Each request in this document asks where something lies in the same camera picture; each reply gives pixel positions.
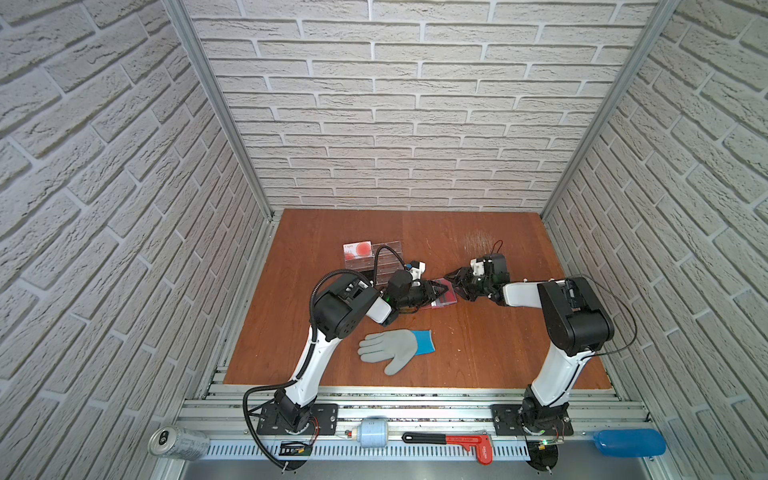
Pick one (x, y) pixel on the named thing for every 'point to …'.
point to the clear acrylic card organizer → (386, 257)
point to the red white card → (357, 250)
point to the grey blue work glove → (400, 346)
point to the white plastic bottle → (372, 433)
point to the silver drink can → (179, 443)
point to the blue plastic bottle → (630, 442)
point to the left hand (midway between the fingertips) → (450, 288)
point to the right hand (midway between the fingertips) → (445, 277)
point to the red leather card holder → (449, 297)
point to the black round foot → (541, 458)
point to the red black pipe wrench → (481, 443)
